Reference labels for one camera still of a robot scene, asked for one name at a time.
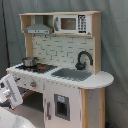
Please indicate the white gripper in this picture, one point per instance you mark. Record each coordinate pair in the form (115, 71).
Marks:
(2, 95)

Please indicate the white oven door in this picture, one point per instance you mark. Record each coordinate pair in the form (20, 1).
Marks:
(11, 91)

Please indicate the white microwave door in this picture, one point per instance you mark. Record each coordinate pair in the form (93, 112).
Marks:
(72, 24)

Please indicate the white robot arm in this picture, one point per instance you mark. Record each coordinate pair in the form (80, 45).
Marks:
(8, 119)

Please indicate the wooden toy kitchen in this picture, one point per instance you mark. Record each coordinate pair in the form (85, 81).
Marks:
(61, 50)

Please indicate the right red stove knob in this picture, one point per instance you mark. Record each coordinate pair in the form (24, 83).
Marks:
(33, 84)

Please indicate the silver toy pot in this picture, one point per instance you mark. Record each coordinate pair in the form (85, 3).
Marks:
(29, 61)

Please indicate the black toy stovetop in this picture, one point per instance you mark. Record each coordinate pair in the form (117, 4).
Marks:
(39, 68)

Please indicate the white fridge door with dispenser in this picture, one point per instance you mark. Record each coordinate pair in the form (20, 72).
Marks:
(62, 106)

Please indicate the grey toy sink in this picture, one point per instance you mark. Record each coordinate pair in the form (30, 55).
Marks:
(72, 74)

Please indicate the grey range hood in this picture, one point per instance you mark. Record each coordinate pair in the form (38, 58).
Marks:
(38, 27)

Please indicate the black toy faucet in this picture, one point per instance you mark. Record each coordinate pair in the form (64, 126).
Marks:
(82, 57)

